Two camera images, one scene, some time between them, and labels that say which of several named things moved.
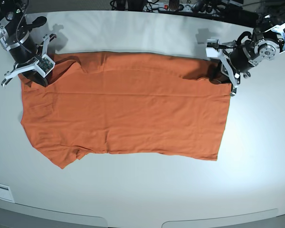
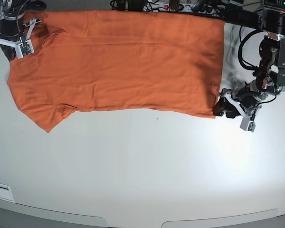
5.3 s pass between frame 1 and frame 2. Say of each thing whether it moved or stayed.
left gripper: moved
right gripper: moved
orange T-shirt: moved
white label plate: stayed
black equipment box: stayed
